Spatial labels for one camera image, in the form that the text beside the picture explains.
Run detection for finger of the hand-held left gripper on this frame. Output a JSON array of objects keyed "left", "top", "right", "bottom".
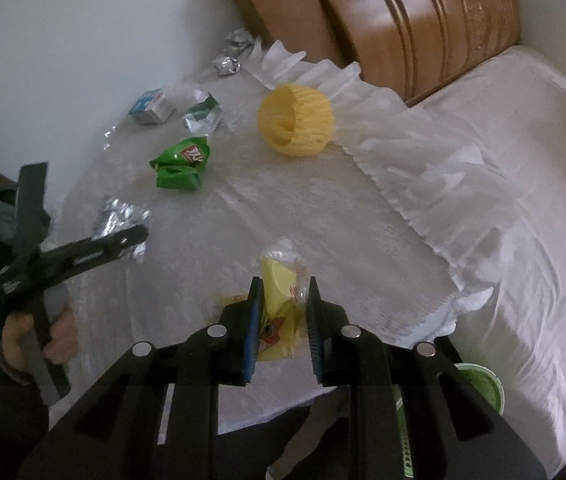
[{"left": 38, "top": 224, "right": 150, "bottom": 286}]

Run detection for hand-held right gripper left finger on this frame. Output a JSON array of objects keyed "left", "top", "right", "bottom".
[{"left": 16, "top": 276, "right": 266, "bottom": 480}]

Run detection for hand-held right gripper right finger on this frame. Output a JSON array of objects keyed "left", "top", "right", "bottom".
[{"left": 305, "top": 276, "right": 548, "bottom": 480}]

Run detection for large silver foil packet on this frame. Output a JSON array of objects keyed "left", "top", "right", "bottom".
[{"left": 90, "top": 196, "right": 151, "bottom": 266}]

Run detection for yellow snack wrapper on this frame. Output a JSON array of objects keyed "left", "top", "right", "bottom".
[{"left": 208, "top": 240, "right": 314, "bottom": 363}]

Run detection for green trash bin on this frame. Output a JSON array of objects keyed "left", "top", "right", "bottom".
[{"left": 395, "top": 362, "right": 506, "bottom": 480}]

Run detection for silver foil wrapper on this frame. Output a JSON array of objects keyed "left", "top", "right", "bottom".
[
  {"left": 220, "top": 29, "right": 255, "bottom": 53},
  {"left": 211, "top": 54, "right": 243, "bottom": 77}
]

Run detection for person's left forearm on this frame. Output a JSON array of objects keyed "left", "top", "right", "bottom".
[{"left": 0, "top": 350, "right": 53, "bottom": 436}]

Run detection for person's left hand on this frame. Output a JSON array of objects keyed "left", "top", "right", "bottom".
[{"left": 0, "top": 305, "right": 78, "bottom": 373}]

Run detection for green snack packet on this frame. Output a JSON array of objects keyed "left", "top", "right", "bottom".
[{"left": 149, "top": 136, "right": 211, "bottom": 192}]

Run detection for white lace tablecloth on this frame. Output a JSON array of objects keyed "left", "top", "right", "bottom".
[{"left": 60, "top": 40, "right": 518, "bottom": 436}]

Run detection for blue white milk carton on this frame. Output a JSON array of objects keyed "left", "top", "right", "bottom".
[{"left": 129, "top": 88, "right": 174, "bottom": 126}]

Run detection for clear green plastic wrapper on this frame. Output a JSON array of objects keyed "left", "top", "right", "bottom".
[{"left": 182, "top": 91, "right": 224, "bottom": 135}]

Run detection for yellow foam fruit net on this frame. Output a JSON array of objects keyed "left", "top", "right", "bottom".
[{"left": 257, "top": 84, "right": 336, "bottom": 157}]

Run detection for bed with white sheet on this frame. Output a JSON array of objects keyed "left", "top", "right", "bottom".
[{"left": 403, "top": 45, "right": 566, "bottom": 476}]

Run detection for brown wooden board oval label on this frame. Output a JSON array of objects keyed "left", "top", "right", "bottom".
[{"left": 220, "top": 0, "right": 349, "bottom": 68}]

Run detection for carved wooden headboard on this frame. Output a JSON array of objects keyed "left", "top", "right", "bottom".
[{"left": 308, "top": 0, "right": 521, "bottom": 107}]

